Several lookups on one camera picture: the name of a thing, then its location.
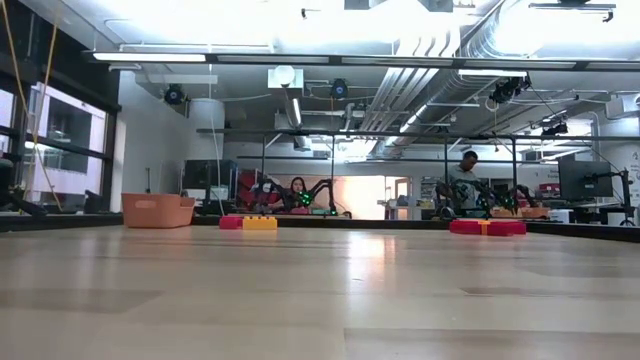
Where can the black cabinet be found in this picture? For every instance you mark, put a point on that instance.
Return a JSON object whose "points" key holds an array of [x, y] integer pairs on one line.
{"points": [[207, 180]]}

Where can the black monitor stand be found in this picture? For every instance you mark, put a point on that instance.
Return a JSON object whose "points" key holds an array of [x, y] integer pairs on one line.
{"points": [[625, 200]]}

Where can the small red toy brick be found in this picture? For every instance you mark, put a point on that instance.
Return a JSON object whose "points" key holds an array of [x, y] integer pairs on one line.
{"points": [[465, 227]]}

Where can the white globe lamp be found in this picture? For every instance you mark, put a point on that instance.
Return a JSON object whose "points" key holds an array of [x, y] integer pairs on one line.
{"points": [[284, 75]]}

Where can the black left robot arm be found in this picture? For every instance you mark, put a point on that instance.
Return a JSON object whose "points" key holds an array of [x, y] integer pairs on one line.
{"points": [[5, 180]]}

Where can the black round ceiling device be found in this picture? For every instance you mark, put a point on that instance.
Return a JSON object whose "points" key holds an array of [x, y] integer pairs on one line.
{"points": [[174, 94], [339, 88]]}

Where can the orange plastic bin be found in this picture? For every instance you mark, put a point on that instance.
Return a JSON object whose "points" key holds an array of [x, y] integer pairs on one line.
{"points": [[157, 210], [522, 213]]}

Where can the yellow toy brick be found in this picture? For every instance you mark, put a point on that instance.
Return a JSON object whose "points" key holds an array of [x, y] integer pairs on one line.
{"points": [[260, 223], [484, 227]]}

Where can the black ceiling camera cluster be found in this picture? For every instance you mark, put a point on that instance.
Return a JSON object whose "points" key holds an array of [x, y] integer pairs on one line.
{"points": [[555, 129], [510, 89]]}

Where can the black aluminium rig frame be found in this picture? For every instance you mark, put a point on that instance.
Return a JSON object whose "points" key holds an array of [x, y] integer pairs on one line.
{"points": [[350, 223]]}

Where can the black thin rig frame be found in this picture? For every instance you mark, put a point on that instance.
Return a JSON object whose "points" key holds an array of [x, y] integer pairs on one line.
{"points": [[350, 132]]}

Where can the red machine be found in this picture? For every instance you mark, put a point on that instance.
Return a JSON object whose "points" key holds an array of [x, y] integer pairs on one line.
{"points": [[247, 190]]}

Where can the person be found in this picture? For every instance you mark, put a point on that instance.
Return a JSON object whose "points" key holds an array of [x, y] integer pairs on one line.
{"points": [[465, 180], [297, 192]]}

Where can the black computer monitor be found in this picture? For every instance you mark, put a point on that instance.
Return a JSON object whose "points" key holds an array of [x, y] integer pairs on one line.
{"points": [[582, 180]]}

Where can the white cylindrical tank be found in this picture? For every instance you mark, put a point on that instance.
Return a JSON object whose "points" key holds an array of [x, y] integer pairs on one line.
{"points": [[205, 130]]}

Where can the white bucket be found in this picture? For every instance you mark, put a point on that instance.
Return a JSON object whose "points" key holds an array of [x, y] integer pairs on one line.
{"points": [[560, 215]]}

